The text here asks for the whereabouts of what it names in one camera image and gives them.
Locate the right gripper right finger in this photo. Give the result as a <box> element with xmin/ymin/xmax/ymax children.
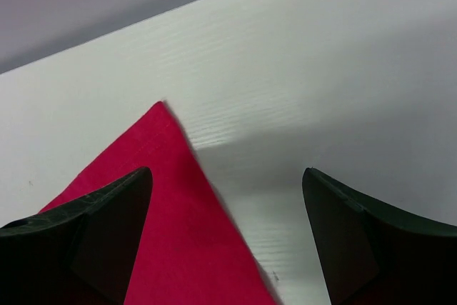
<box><xmin>302</xmin><ymin>168</ymin><xmax>456</xmax><ymax>304</ymax></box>

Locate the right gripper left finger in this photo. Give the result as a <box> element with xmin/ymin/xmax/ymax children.
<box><xmin>1</xmin><ymin>167</ymin><xmax>153</xmax><ymax>304</ymax></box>

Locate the crimson red t-shirt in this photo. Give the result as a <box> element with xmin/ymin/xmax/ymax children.
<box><xmin>49</xmin><ymin>102</ymin><xmax>274</xmax><ymax>305</ymax></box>

